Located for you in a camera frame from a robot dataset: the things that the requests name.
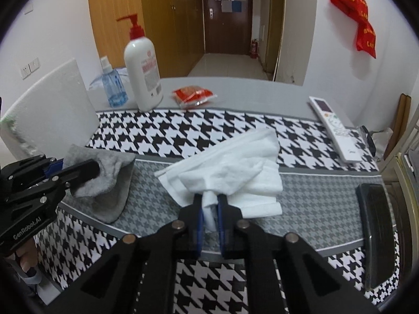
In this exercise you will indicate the white pump bottle red cap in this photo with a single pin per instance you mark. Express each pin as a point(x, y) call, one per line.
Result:
point(142, 67)

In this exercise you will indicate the red fire extinguisher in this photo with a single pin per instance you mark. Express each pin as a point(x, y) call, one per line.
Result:
point(254, 49)

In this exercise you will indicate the white styrofoam box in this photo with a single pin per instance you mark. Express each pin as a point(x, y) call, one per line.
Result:
point(49, 117)

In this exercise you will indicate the white towel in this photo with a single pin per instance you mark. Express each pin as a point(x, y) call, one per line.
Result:
point(244, 168)

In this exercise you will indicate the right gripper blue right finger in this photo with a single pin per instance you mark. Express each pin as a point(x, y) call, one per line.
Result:
point(221, 206)

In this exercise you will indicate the white remote control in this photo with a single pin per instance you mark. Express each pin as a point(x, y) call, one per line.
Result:
point(341, 137)

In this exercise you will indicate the light blue cloth on bin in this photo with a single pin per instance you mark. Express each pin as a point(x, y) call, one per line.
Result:
point(99, 81)

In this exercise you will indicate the dark brown entrance door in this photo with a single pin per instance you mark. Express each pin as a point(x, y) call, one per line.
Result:
point(228, 26)

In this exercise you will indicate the wooden side door frame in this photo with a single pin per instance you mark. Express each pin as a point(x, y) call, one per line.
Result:
point(274, 35)

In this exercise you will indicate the blue spray bottle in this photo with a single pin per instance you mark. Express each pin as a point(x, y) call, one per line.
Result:
point(115, 91)

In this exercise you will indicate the metal bunk bed frame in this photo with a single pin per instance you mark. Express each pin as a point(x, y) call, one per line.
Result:
point(401, 166)

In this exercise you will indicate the black smartphone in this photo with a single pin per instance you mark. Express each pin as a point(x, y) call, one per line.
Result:
point(377, 229)

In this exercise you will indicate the red snack packet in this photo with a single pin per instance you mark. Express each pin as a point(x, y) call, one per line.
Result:
point(192, 96)

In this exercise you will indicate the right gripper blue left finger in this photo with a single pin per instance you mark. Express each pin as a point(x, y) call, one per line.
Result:
point(198, 230)

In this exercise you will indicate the wooden wardrobe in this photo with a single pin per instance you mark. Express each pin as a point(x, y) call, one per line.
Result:
point(174, 26)

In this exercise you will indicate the grey sock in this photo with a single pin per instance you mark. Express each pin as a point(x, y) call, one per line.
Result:
point(105, 196)

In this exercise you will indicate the white wall socket pair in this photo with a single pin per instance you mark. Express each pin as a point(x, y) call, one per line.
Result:
point(31, 67)

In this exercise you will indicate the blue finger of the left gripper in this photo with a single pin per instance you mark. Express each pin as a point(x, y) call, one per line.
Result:
point(43, 167)
point(71, 177)

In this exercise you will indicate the red hanging bags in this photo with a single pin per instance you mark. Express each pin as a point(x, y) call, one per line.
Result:
point(357, 10)

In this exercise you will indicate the person's left hand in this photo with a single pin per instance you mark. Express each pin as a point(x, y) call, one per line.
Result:
point(27, 255)

